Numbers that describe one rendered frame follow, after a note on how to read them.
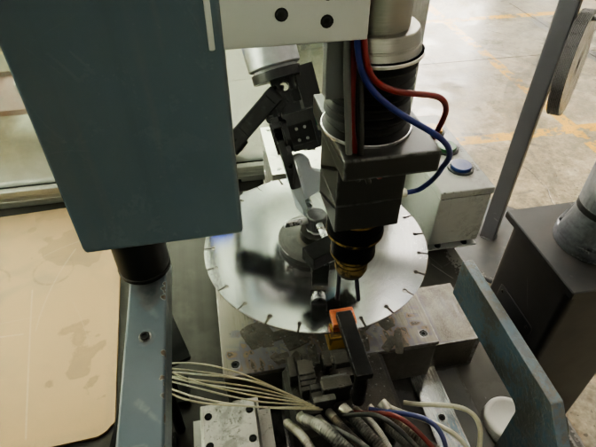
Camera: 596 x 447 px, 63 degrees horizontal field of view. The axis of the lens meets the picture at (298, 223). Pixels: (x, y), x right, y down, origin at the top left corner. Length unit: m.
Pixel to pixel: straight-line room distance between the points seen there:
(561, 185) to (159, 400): 2.45
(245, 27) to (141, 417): 0.34
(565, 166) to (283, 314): 2.40
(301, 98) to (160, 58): 0.44
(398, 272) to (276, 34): 0.48
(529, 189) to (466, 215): 1.64
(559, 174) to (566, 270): 1.74
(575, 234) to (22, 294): 1.07
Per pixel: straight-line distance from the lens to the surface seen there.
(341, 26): 0.29
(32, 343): 0.96
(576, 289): 1.07
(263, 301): 0.65
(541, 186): 2.68
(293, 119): 0.68
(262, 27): 0.28
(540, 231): 1.17
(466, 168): 1.00
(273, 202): 0.80
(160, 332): 0.52
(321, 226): 0.68
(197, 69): 0.29
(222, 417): 0.64
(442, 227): 1.00
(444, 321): 0.83
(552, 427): 0.59
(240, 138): 0.70
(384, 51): 0.36
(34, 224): 1.20
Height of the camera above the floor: 1.45
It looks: 42 degrees down
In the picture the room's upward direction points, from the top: straight up
